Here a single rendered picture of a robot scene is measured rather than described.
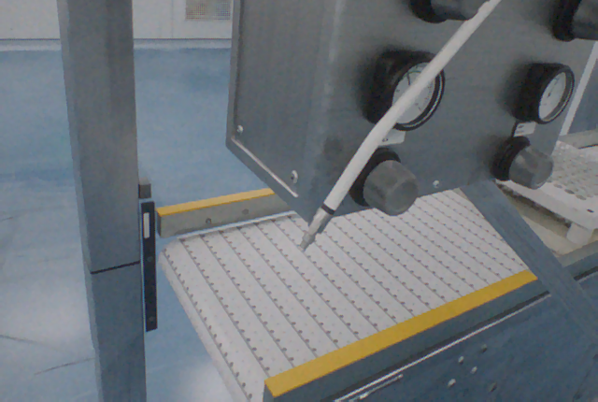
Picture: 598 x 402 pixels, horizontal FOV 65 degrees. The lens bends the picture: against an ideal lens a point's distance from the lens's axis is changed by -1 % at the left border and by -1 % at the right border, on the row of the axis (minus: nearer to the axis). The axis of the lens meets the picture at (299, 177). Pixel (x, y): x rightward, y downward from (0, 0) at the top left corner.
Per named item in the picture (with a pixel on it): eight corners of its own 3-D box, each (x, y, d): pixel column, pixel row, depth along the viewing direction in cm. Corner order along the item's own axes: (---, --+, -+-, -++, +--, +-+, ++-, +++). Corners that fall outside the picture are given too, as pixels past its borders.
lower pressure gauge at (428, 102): (380, 136, 22) (397, 56, 20) (363, 125, 23) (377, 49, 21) (435, 129, 24) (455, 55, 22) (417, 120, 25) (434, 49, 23)
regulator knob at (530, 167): (519, 201, 30) (543, 139, 28) (487, 183, 32) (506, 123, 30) (548, 193, 32) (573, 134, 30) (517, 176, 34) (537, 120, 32)
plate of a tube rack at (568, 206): (590, 233, 61) (596, 219, 60) (447, 155, 78) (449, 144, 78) (669, 199, 73) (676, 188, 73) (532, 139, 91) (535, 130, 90)
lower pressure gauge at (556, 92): (529, 128, 29) (550, 67, 27) (510, 120, 30) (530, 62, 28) (562, 122, 31) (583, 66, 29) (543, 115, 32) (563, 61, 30)
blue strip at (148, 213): (146, 333, 63) (141, 205, 54) (145, 330, 63) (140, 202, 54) (158, 329, 64) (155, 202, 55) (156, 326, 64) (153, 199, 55)
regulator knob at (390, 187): (371, 232, 23) (390, 150, 21) (343, 209, 25) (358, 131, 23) (420, 219, 25) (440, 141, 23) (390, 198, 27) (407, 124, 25)
